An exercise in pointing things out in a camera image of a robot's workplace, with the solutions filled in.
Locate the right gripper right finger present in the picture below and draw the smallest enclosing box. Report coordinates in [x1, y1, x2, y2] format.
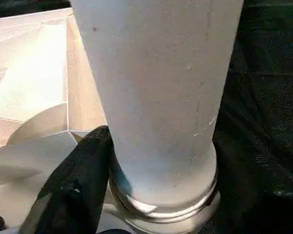
[210, 128, 293, 234]

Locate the black mat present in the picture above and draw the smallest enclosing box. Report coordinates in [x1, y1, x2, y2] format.
[0, 0, 293, 234]

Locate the white plastic table top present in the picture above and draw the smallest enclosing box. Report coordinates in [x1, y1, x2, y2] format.
[0, 6, 222, 234]

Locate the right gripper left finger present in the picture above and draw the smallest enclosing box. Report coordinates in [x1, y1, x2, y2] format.
[18, 125, 116, 234]

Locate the white plastic table leg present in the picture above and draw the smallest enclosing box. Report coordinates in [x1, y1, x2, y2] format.
[69, 0, 245, 218]

